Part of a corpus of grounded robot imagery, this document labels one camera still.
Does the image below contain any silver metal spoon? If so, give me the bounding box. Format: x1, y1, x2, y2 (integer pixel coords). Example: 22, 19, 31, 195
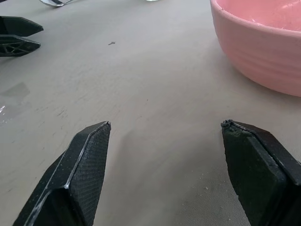
39, 0, 71, 7

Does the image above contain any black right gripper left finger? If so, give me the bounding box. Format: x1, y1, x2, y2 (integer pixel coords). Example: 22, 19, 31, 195
13, 121, 111, 226

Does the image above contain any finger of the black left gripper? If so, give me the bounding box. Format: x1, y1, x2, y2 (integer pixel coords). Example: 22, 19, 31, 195
0, 16, 44, 37
0, 34, 41, 57

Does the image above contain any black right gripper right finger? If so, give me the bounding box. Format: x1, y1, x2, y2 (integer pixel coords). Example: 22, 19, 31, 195
220, 119, 301, 226

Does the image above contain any pink ribbed bowl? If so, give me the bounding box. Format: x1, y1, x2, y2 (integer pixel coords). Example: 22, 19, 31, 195
209, 0, 301, 97

